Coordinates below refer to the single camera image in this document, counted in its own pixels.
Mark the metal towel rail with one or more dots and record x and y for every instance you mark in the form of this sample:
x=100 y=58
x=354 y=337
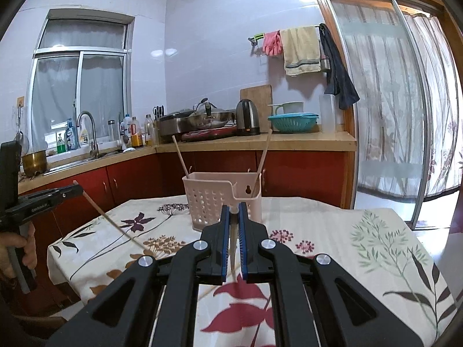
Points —
x=255 y=45

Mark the floral tablecloth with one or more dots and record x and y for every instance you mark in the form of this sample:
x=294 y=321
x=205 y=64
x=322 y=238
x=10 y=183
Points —
x=361 y=260

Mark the pale green cup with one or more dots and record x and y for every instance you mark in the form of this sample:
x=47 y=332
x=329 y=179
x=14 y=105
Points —
x=293 y=107

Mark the blue soap bottle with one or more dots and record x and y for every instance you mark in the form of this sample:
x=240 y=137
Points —
x=71 y=137

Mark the clear plastic bottle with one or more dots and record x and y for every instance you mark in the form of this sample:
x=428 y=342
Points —
x=149 y=130

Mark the steel electric kettle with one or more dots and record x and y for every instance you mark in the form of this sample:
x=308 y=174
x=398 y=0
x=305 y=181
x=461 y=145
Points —
x=248 y=117

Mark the steel kitchen faucet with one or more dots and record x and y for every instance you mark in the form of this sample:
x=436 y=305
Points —
x=92 y=130

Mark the teal plastic colander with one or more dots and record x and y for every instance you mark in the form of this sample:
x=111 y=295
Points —
x=293 y=123

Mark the small metal cup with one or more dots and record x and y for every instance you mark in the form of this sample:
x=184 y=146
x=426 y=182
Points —
x=325 y=64

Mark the steel sink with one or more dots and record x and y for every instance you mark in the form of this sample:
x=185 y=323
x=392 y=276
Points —
x=72 y=162

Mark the pink plastic utensil basket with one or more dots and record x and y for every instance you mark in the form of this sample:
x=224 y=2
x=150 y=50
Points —
x=206 y=202

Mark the yellow oil bottle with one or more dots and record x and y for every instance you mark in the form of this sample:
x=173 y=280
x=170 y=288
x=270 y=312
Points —
x=137 y=141

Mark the beige kitchen countertop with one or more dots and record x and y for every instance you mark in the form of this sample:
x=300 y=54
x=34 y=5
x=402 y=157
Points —
x=289 y=141

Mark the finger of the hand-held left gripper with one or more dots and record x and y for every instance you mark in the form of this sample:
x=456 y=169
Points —
x=43 y=197

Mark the beige towel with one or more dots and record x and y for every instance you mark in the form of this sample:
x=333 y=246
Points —
x=300 y=50

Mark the aluminium frame window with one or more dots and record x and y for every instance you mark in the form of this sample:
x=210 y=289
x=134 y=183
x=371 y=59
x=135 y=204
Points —
x=83 y=79

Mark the clear plastic container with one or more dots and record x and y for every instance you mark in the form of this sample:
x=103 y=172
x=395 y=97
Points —
x=327 y=114

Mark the wooden chopstick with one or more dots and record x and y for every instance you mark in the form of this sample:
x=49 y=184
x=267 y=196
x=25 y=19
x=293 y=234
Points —
x=262 y=162
x=235 y=245
x=179 y=155
x=108 y=217

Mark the steel wok with lid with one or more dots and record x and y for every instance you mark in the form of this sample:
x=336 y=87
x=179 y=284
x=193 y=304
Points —
x=209 y=117

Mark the brass pot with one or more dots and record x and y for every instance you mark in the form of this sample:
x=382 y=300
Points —
x=34 y=162

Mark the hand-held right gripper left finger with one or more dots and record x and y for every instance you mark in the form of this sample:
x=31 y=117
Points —
x=226 y=245

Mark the small white dish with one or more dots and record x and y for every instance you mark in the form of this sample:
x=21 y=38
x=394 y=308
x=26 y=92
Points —
x=129 y=149

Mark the sliding glass door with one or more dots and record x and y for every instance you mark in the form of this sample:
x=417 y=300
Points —
x=376 y=97

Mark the white yellow-label spray bottle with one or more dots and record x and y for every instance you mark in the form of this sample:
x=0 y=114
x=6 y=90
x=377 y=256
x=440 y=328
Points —
x=84 y=135

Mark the green dish soap bottle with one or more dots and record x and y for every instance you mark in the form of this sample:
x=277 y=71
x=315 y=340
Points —
x=61 y=146

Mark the floral sheer curtain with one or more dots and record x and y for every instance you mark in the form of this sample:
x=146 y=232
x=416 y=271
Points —
x=441 y=115

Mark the wooden cutting board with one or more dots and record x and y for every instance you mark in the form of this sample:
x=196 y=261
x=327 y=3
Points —
x=262 y=97

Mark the hanging metal strainer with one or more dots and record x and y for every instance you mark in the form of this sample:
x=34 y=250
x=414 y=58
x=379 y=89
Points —
x=20 y=139

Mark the red induction cooker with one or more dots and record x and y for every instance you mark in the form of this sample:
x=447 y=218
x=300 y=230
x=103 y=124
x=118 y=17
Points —
x=206 y=134

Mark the dark grey cloth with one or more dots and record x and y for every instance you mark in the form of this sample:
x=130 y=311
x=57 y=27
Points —
x=340 y=79

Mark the pink rubber gloves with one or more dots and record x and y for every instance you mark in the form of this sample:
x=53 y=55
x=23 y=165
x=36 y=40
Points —
x=272 y=43

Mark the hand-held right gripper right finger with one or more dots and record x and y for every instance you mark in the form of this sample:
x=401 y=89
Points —
x=241 y=245

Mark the white plastic bottle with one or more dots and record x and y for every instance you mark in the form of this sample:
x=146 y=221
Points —
x=127 y=124

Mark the person's left hand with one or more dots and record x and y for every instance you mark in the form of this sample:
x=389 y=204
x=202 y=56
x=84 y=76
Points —
x=29 y=249

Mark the steel electric cooker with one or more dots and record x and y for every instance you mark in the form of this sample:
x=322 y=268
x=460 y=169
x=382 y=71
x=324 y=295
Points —
x=170 y=128

